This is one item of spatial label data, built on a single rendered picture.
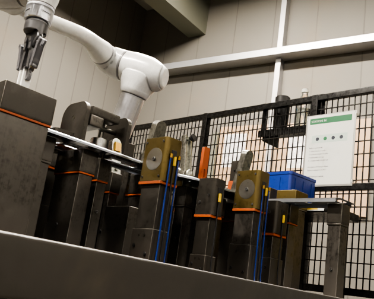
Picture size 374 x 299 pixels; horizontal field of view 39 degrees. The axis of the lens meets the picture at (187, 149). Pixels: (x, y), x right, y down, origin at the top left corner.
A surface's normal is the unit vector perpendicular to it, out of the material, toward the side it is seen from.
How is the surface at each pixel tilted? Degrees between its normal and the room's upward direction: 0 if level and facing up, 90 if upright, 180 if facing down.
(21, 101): 90
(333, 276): 90
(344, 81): 90
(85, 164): 90
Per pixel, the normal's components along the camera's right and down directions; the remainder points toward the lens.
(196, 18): 0.83, -0.03
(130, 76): -0.33, -0.10
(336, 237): -0.68, -0.27
